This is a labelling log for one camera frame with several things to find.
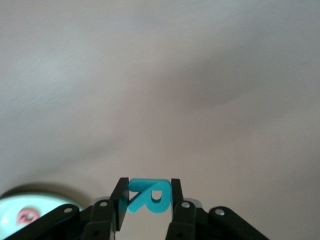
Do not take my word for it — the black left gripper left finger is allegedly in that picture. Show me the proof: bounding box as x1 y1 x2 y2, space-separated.
6 177 130 240

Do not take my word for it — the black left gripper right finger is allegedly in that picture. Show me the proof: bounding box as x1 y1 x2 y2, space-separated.
164 177 271 240

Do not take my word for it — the teal foam letter R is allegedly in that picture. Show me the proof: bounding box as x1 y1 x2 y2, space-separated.
126 178 173 215

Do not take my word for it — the red foam letter Q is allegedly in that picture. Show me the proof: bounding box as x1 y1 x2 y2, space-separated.
16 206 41 226

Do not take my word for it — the green round plate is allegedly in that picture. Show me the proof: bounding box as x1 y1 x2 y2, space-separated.
0 194 82 240

